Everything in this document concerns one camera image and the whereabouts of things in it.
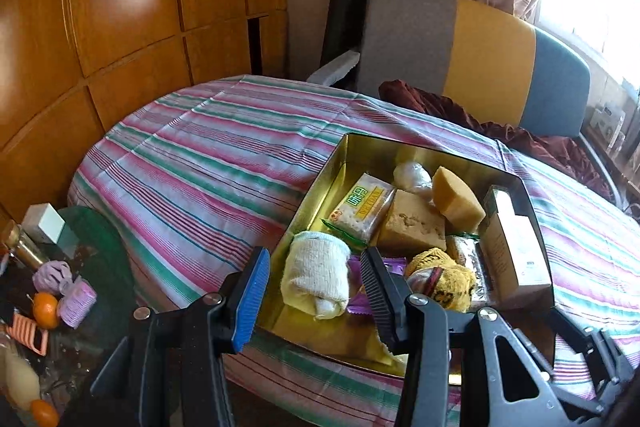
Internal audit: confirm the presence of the small white box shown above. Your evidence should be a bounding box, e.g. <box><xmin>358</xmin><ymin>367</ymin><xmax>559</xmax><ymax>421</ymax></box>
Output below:
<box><xmin>22</xmin><ymin>203</ymin><xmax>66</xmax><ymax>245</ymax></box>

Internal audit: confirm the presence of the purple striped roll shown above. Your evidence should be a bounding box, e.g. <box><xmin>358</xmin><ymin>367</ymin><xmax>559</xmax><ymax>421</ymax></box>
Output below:
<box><xmin>57</xmin><ymin>279</ymin><xmax>97</xmax><ymax>330</ymax></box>

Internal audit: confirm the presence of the white towel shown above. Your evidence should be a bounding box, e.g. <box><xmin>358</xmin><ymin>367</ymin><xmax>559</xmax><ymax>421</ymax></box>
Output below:
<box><xmin>280</xmin><ymin>231</ymin><xmax>352</xmax><ymax>320</ymax></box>

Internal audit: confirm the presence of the dark striped cracker packet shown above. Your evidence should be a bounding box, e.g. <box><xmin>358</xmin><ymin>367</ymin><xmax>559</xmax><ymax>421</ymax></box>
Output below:
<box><xmin>445</xmin><ymin>234</ymin><xmax>493</xmax><ymax>308</ymax></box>

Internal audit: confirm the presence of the striped pink green blanket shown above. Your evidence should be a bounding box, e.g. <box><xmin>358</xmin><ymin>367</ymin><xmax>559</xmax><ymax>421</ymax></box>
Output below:
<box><xmin>67</xmin><ymin>74</ymin><xmax>640</xmax><ymax>423</ymax></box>

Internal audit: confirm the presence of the orange fruit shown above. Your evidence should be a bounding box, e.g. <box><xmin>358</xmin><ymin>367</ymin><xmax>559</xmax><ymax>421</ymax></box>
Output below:
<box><xmin>30</xmin><ymin>399</ymin><xmax>60</xmax><ymax>427</ymax></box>
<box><xmin>31</xmin><ymin>292</ymin><xmax>60</xmax><ymax>329</ymax></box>

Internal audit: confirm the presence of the tall cream carton box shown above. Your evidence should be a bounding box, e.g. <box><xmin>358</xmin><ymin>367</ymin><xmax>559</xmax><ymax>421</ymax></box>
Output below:
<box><xmin>480</xmin><ymin>185</ymin><xmax>553</xmax><ymax>308</ymax></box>

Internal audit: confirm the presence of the green glass side table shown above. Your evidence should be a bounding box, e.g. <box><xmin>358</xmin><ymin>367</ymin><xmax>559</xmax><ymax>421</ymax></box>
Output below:
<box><xmin>0</xmin><ymin>206</ymin><xmax>151</xmax><ymax>427</ymax></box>

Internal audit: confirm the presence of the white appliance carton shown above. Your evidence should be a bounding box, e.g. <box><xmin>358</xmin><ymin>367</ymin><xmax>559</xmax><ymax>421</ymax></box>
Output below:
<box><xmin>590</xmin><ymin>102</ymin><xmax>626</xmax><ymax>138</ymax></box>

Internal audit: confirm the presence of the purple scrunchie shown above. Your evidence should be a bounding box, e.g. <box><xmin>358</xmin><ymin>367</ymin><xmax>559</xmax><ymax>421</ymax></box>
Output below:
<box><xmin>32</xmin><ymin>260</ymin><xmax>73</xmax><ymax>295</ymax></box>

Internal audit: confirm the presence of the yellow wedge sponge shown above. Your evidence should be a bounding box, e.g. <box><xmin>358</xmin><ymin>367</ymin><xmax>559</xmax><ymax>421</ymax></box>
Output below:
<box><xmin>431</xmin><ymin>165</ymin><xmax>487</xmax><ymax>233</ymax></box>

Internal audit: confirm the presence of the grey yellow blue armchair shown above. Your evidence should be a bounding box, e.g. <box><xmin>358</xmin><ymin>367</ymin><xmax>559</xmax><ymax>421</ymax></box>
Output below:
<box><xmin>306</xmin><ymin>0</ymin><xmax>626</xmax><ymax>208</ymax></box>

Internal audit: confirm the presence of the purple snack wrapper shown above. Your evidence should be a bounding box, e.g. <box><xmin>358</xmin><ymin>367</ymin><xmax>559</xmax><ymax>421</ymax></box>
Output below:
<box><xmin>347</xmin><ymin>254</ymin><xmax>408</xmax><ymax>315</ymax></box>

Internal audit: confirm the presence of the metal tin box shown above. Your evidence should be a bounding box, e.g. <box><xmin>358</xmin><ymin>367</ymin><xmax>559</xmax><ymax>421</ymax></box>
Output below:
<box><xmin>250</xmin><ymin>133</ymin><xmax>556</xmax><ymax>380</ymax></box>

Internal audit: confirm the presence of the wooden wardrobe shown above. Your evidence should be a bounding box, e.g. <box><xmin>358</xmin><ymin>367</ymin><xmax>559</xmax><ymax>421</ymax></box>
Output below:
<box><xmin>0</xmin><ymin>0</ymin><xmax>291</xmax><ymax>223</ymax></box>

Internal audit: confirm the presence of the white crumpled plastic wad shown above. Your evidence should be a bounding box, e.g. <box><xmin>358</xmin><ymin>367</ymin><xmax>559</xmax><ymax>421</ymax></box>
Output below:
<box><xmin>392</xmin><ymin>161</ymin><xmax>433</xmax><ymax>200</ymax></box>

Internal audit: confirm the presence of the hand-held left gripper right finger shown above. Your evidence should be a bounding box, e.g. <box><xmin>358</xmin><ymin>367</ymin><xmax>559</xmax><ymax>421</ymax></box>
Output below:
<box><xmin>360</xmin><ymin>247</ymin><xmax>576</xmax><ymax>427</ymax></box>

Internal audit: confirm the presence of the black rolled mat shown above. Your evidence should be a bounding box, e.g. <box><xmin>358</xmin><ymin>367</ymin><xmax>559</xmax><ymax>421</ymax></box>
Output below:
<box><xmin>320</xmin><ymin>0</ymin><xmax>373</xmax><ymax>80</ymax></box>

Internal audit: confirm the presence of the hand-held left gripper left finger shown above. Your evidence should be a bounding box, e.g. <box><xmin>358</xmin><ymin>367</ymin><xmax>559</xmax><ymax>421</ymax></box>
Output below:
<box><xmin>90</xmin><ymin>246</ymin><xmax>272</xmax><ymax>427</ymax></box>

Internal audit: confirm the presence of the gold bottle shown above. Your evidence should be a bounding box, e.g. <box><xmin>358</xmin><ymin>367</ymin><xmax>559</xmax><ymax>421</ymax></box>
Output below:
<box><xmin>0</xmin><ymin>221</ymin><xmax>46</xmax><ymax>270</ymax></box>

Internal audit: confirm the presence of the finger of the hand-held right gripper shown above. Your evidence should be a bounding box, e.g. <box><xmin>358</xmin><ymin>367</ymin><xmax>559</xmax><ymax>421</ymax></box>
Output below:
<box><xmin>546</xmin><ymin>307</ymin><xmax>635</xmax><ymax>380</ymax></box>
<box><xmin>512</xmin><ymin>329</ymin><xmax>556</xmax><ymax>380</ymax></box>

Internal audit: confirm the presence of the cream plastic bottle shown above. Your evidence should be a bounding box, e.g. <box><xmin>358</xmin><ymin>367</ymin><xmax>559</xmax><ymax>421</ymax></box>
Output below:
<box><xmin>0</xmin><ymin>342</ymin><xmax>41</xmax><ymax>410</ymax></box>

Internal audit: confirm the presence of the green label cracker packet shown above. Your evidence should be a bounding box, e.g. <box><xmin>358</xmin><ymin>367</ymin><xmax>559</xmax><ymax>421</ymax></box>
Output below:
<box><xmin>321</xmin><ymin>173</ymin><xmax>396</xmax><ymax>244</ymax></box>

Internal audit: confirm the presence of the large square yellow sponge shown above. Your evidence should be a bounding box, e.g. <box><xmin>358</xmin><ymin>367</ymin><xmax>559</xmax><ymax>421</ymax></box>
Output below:
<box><xmin>376</xmin><ymin>189</ymin><xmax>447</xmax><ymax>258</ymax></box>

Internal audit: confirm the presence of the maroon cloth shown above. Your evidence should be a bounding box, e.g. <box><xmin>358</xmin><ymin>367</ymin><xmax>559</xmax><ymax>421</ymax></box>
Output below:
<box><xmin>378</xmin><ymin>79</ymin><xmax>613</xmax><ymax>200</ymax></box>

